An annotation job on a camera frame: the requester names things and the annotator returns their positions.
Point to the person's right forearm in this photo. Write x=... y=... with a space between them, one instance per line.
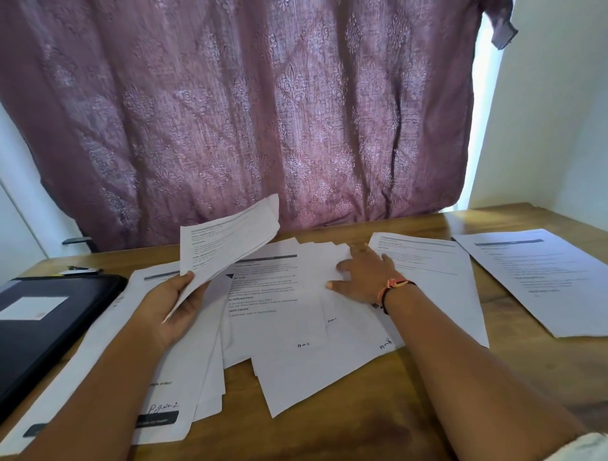
x=475 y=375

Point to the person's right thumb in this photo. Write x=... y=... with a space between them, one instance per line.
x=341 y=286

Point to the person's left hand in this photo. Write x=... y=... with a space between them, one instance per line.
x=166 y=323

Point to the person's left thumb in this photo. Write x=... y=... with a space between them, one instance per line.
x=180 y=283

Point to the purple patterned curtain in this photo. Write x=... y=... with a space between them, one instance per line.
x=247 y=109

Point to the white printed paper sheet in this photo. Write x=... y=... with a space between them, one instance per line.
x=313 y=380
x=270 y=313
x=437 y=285
x=228 y=237
x=351 y=318
x=541 y=280
x=211 y=380

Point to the black pen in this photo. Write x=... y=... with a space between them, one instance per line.
x=80 y=271

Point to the white sleeve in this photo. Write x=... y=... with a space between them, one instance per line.
x=582 y=449

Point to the white label on folder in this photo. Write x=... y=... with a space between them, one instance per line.
x=33 y=307

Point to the person's left forearm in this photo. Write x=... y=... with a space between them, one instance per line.
x=95 y=399

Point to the black zip folder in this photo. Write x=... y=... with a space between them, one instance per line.
x=52 y=332

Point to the person's right hand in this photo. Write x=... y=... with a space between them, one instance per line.
x=370 y=280

